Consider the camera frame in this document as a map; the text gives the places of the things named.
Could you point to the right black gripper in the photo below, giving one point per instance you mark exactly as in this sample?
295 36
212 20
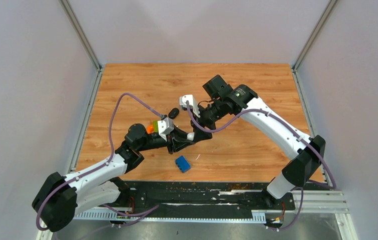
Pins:
200 133

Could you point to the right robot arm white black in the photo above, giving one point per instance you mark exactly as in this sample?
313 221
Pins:
305 152

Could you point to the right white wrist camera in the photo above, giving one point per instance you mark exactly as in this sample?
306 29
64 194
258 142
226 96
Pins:
188 102

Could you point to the black earbud case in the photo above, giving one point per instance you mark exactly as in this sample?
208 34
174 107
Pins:
173 113

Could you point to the blue toy brick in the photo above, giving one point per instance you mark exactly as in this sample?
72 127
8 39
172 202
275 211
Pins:
182 164

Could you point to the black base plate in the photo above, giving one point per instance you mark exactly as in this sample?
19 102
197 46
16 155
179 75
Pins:
201 200

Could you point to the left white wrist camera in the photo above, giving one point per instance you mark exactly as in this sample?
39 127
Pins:
165 127

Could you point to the white earbud charging case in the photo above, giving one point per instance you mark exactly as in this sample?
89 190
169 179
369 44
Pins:
190 136

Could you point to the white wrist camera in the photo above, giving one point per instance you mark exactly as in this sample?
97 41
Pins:
188 102
165 127

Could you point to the orange green toy block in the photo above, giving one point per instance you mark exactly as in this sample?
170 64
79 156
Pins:
152 127

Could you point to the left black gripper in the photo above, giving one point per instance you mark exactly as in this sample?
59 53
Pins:
176 140

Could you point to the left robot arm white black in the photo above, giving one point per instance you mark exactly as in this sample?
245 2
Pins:
61 197

